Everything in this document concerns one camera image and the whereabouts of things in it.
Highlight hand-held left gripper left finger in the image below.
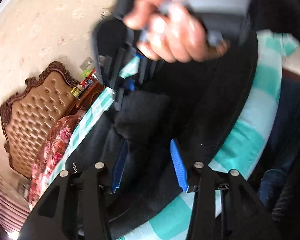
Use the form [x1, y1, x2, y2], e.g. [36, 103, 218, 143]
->
[20, 139, 130, 240]

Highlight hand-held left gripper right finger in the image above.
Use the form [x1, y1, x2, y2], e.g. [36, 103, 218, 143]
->
[170, 138, 284, 240]

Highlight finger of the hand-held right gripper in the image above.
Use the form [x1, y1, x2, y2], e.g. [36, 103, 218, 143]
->
[135, 51, 165, 84]
[91, 17, 138, 112]

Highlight black pants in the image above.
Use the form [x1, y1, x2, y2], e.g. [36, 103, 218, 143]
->
[65, 30, 259, 220]

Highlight person's right hand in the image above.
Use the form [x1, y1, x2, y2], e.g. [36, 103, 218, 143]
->
[124, 0, 243, 63]

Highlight cluster of small bottles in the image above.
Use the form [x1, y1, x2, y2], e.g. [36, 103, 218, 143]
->
[80, 76, 100, 88]

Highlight black leather armchair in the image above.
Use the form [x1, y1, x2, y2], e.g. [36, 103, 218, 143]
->
[112, 0, 142, 20]

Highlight dark wooden nightstand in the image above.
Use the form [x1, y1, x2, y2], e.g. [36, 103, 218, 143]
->
[65, 84, 105, 115]

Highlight red floral quilt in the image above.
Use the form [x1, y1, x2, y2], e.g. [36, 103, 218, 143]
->
[29, 114, 87, 204]

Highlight teal white checked tablecloth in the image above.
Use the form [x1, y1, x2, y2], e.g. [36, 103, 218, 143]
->
[72, 34, 300, 240]

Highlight tufted leather carved headboard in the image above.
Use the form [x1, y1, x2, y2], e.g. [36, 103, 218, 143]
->
[0, 61, 82, 180]

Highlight person's blue jeans legs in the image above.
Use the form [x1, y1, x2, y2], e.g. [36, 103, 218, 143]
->
[260, 75, 300, 205]

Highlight pink curtain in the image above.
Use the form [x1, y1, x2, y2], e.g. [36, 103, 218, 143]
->
[0, 177, 32, 233]

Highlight white wall socket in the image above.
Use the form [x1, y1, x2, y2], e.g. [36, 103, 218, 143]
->
[80, 57, 93, 70]

